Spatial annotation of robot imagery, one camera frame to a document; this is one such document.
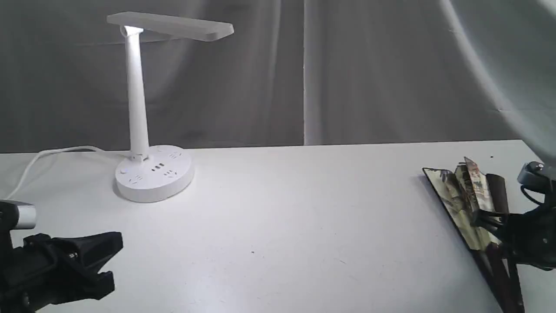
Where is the thin white cable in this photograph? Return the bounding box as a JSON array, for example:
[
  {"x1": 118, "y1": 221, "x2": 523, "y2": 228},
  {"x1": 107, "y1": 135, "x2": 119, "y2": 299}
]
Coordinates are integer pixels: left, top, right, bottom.
[{"x1": 4, "y1": 146, "x2": 130, "y2": 200}]

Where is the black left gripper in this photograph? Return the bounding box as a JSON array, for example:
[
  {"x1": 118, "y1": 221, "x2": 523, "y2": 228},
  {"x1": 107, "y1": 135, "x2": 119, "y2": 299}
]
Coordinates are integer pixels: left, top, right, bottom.
[{"x1": 1, "y1": 232, "x2": 123, "y2": 313}]

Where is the white desk lamp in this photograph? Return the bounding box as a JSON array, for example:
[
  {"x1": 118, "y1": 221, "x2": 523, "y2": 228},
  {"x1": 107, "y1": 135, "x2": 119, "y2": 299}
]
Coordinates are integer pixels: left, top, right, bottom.
[{"x1": 106, "y1": 12, "x2": 235, "y2": 203}]

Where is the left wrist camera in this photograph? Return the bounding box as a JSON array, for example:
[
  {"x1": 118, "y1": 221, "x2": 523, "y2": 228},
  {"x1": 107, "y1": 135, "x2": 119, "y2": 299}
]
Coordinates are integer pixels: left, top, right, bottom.
[{"x1": 0, "y1": 200, "x2": 36, "y2": 231}]

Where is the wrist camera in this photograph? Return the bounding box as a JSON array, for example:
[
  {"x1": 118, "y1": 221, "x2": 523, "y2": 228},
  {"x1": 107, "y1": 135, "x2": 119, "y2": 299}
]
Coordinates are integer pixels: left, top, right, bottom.
[
  {"x1": 0, "y1": 200, "x2": 36, "y2": 231},
  {"x1": 517, "y1": 162, "x2": 556, "y2": 194}
]

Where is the painted folding paper fan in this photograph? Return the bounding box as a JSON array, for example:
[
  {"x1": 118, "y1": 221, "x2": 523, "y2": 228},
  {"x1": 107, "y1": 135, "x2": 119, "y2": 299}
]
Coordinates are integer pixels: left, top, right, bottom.
[{"x1": 422, "y1": 157, "x2": 525, "y2": 313}]

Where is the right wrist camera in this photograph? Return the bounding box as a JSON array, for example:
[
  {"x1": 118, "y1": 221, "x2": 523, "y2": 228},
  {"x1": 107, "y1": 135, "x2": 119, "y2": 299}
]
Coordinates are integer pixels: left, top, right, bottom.
[{"x1": 517, "y1": 162, "x2": 556, "y2": 194}]

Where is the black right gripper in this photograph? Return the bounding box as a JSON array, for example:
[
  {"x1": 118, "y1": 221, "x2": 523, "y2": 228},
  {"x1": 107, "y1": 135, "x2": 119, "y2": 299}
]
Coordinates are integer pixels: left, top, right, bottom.
[{"x1": 474, "y1": 205, "x2": 556, "y2": 271}]

